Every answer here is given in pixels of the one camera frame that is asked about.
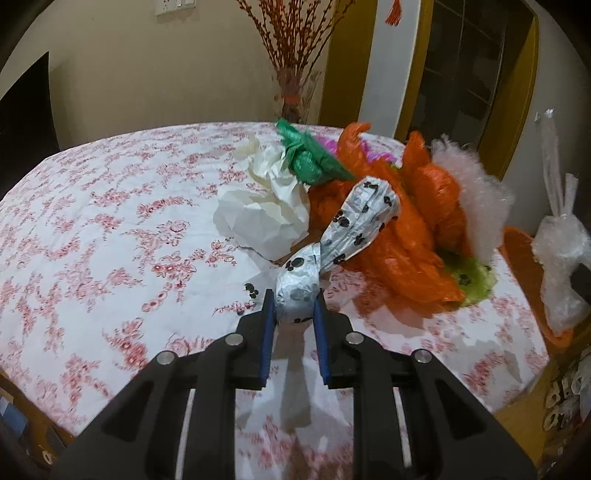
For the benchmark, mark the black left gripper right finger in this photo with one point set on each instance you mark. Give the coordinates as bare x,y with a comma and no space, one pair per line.
412,417

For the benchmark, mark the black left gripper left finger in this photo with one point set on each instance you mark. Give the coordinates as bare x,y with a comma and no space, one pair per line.
176,418

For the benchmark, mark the orange plastic bag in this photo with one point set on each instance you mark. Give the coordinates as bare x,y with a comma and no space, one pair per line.
403,257
436,194

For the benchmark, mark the clear bubble plastic bag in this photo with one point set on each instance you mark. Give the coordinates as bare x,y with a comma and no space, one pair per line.
562,243

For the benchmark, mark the translucent white plastic bag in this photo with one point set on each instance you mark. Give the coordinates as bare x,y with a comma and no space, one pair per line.
486,201

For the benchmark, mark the white paw-print plastic bag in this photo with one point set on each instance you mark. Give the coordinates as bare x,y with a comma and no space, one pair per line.
369,207

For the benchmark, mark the green plastic bag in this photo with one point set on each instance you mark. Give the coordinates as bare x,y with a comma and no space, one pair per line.
310,163

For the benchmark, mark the magenta plastic bag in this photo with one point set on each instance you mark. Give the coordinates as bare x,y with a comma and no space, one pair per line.
331,145

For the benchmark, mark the orange plastic trash basket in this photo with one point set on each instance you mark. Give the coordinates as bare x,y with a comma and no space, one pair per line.
517,250

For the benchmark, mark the white slippers on floor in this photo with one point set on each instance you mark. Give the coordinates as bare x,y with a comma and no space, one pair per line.
568,399

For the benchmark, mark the yellow-green paw-print bag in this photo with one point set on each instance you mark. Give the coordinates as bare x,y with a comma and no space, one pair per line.
475,279

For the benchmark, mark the floral pink white tablecloth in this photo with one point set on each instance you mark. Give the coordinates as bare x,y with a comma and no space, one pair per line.
109,255

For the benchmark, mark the crumpled white paper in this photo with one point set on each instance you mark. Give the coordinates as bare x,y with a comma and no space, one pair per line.
270,214

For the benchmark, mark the black television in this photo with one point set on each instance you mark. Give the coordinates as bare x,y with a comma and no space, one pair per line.
28,133

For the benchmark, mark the glass panel door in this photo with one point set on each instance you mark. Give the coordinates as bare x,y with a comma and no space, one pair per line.
471,47

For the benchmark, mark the glass vase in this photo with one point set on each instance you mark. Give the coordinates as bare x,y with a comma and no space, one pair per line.
296,91

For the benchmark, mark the red hanging tassel ornament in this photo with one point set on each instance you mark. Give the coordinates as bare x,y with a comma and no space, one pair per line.
395,14

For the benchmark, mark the red dried branch bouquet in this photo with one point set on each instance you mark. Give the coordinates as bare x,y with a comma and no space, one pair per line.
295,32

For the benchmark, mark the white wall socket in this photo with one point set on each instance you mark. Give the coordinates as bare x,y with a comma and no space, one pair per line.
164,7

